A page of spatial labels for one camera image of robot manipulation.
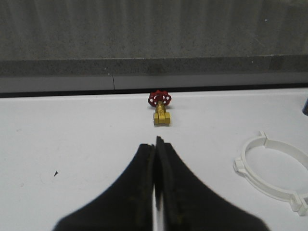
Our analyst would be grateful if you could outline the black cylindrical capacitor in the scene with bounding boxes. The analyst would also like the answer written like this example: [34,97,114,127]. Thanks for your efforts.
[302,99,308,116]

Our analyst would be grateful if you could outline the grey stone counter ledge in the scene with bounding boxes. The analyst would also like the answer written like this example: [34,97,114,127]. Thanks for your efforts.
[0,0,308,77]

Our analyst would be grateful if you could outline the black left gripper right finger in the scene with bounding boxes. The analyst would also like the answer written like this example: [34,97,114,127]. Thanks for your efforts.
[154,137,269,231]

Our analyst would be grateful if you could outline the white half-ring pipe clamp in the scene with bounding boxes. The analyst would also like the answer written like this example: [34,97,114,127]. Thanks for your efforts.
[262,139,308,216]
[232,131,301,214]

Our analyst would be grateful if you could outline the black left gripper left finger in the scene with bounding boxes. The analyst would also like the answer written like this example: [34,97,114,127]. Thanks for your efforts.
[54,144,155,231]

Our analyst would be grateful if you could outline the brass valve red handwheel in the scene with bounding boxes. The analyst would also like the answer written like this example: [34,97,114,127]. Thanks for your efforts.
[148,90,172,126]

